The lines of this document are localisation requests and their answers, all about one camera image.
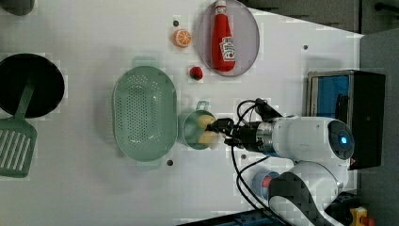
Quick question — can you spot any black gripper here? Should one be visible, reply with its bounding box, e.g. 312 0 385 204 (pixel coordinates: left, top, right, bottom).
206 118 259 152

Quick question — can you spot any yellow plush banana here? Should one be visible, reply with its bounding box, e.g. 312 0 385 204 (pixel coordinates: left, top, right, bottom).
198 115 219 148

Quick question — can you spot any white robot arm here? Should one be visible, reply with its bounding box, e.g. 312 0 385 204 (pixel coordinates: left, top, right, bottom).
203 116 355 226

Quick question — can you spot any green mug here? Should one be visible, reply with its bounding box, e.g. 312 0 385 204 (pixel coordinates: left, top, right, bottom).
178 101 218 150

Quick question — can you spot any red strawberry toy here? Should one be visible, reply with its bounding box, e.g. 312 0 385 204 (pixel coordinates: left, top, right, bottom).
189 67 203 80

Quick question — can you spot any blue bowl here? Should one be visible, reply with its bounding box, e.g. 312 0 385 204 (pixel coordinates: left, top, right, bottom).
252 170 279 200

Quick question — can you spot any red strawberry in bowl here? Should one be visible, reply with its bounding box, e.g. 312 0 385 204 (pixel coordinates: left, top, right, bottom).
262 176 272 187

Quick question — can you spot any red ketchup bottle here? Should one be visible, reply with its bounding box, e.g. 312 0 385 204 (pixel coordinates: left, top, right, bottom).
211 0 235 72

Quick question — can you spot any green perforated colander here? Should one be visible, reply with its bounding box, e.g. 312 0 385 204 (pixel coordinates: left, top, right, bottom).
112 56 178 171

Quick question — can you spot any orange slice toy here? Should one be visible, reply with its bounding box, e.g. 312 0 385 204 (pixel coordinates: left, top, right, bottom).
172 29 192 48

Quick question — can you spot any grey round plate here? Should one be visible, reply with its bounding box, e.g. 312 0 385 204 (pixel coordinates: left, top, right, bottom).
197 0 260 76

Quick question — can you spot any black toaster oven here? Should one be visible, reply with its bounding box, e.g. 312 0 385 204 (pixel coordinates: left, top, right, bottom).
306 70 386 170

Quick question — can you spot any green slotted spatula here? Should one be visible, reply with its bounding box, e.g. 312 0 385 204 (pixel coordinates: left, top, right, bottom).
0 81 37 178

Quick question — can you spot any black round pot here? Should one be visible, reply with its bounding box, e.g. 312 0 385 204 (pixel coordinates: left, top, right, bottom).
0 53 66 120

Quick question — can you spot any black cylinder holder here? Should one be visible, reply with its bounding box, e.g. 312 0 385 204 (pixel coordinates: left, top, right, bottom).
0 0 35 16

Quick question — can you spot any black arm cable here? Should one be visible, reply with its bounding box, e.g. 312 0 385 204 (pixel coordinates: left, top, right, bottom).
230 97 293 226

